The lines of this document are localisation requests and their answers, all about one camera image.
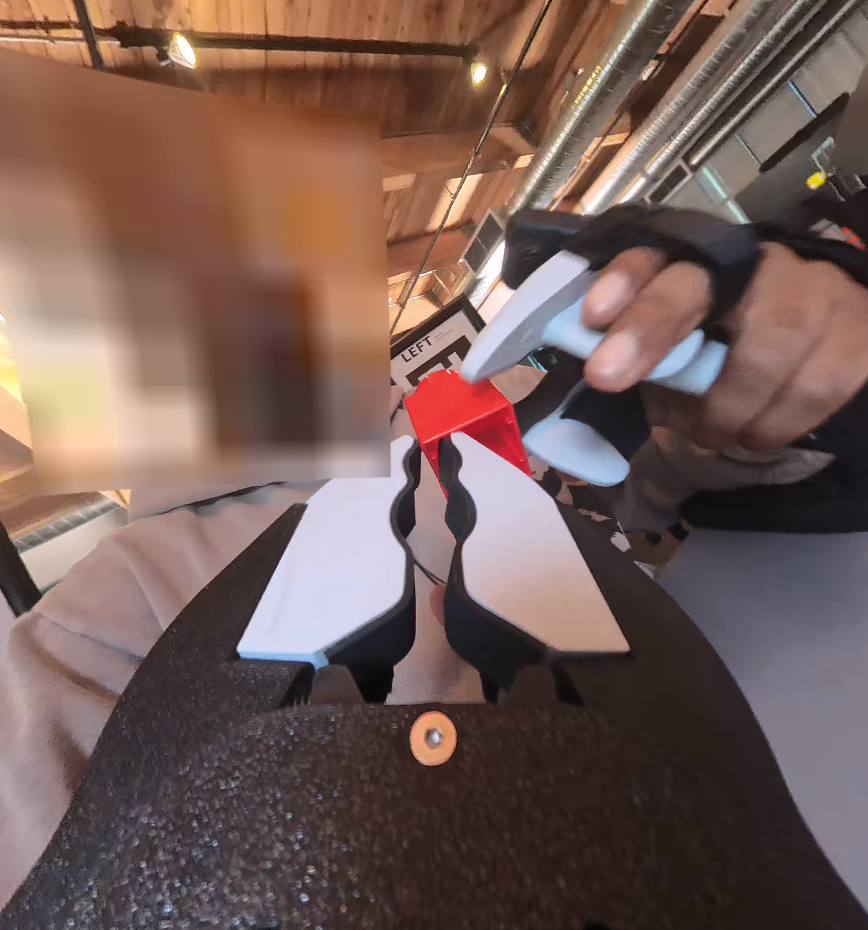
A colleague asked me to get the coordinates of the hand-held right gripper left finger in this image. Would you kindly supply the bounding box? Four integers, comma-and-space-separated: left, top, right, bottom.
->
236, 434, 422, 668

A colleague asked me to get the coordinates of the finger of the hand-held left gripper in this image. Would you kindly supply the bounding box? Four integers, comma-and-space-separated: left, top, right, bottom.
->
459, 253, 596, 386

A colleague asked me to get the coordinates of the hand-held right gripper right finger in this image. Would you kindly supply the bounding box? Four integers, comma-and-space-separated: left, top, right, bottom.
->
441, 432, 631, 655

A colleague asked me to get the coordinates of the red plastic block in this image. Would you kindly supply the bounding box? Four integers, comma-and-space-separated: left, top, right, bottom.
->
403, 368, 534, 502

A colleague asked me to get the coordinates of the person's left hand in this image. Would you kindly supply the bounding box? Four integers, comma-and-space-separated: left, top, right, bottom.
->
581, 243, 868, 456

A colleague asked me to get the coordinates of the black framed marker sign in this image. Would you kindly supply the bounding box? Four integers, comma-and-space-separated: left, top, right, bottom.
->
389, 293, 488, 397

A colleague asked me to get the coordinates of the black lighting track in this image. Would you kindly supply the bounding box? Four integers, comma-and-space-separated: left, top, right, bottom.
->
0, 16, 480, 62

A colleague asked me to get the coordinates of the silver ventilation duct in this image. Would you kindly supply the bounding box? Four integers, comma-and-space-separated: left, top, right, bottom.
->
579, 0, 867, 212
507, 0, 697, 215

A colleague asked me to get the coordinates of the black metal frame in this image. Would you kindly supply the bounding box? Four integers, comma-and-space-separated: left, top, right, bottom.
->
0, 483, 44, 709

